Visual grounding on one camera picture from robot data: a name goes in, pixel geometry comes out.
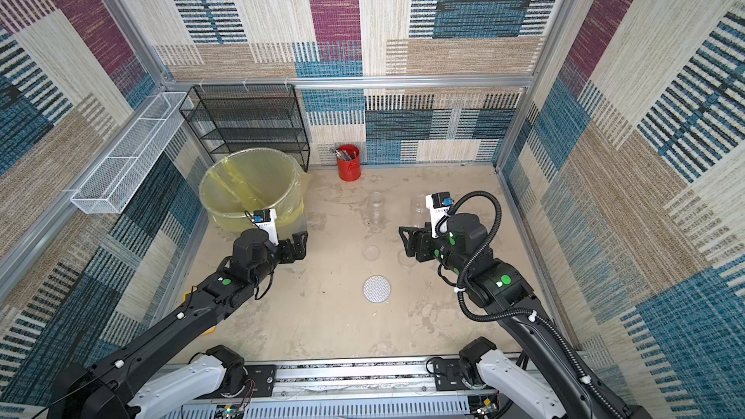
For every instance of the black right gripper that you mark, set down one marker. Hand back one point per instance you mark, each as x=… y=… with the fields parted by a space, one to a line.
x=419 y=241

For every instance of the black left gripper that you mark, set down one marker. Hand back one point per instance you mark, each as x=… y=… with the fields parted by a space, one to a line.
x=300 y=248

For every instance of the clear medium jar lid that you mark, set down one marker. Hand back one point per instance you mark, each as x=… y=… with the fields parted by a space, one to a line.
x=406 y=261

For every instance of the small plastic jar with rice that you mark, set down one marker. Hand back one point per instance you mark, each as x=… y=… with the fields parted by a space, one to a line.
x=376 y=209

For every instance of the clear small jar lid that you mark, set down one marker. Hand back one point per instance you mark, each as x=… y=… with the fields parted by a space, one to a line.
x=371 y=253

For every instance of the patterned white jar lid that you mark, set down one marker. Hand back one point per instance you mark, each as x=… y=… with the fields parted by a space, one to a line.
x=377 y=289

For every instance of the grey bin with yellow bag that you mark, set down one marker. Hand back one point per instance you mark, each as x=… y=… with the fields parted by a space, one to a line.
x=253 y=180

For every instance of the medium plastic jar with rice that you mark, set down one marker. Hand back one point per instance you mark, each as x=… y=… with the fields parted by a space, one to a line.
x=418 y=212

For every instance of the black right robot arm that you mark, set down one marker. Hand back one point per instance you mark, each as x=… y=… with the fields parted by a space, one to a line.
x=549 y=378

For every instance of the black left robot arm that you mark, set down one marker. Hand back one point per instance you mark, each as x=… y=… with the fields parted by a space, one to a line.
x=105 y=389

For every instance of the red cup with utensils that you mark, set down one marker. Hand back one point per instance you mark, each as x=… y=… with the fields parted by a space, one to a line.
x=348 y=162

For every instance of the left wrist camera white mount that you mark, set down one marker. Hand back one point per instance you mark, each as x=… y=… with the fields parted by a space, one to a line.
x=266 y=219

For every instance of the aluminium mounting rail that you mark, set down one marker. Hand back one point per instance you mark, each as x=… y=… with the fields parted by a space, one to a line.
x=362 y=388

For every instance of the black wire shelf rack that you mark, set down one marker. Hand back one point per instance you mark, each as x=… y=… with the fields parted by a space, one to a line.
x=230 y=118

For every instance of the white mesh wall basket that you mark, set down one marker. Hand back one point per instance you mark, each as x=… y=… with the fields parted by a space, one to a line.
x=110 y=187

